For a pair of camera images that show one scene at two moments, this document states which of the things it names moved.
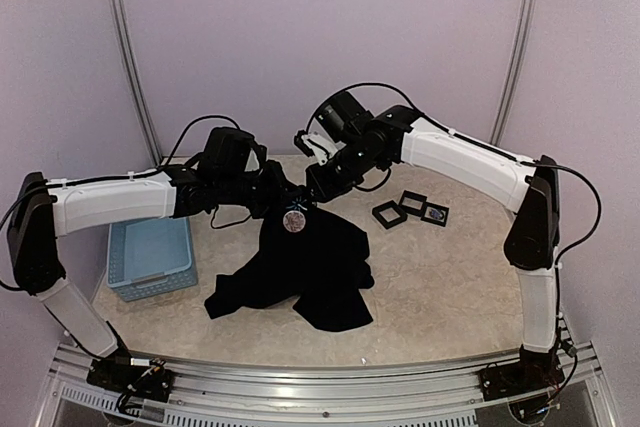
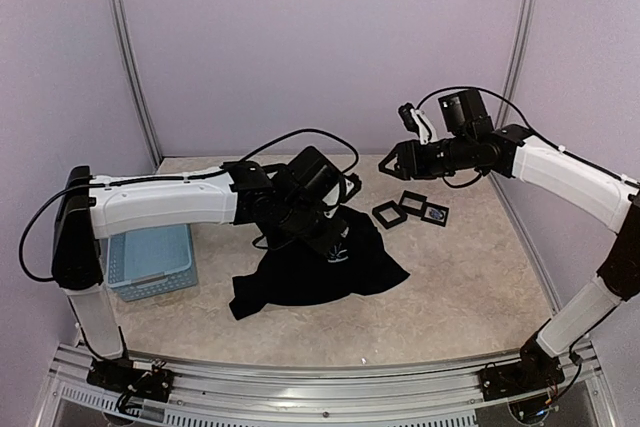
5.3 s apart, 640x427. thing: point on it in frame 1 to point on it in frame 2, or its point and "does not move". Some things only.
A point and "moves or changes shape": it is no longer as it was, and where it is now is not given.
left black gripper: [279, 191] to [323, 245]
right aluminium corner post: [518, 46] does not move
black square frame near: [376, 212] does not move
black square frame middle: [415, 197] does not move
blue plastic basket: [151, 257] does not move
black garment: [321, 272] moves or changes shape
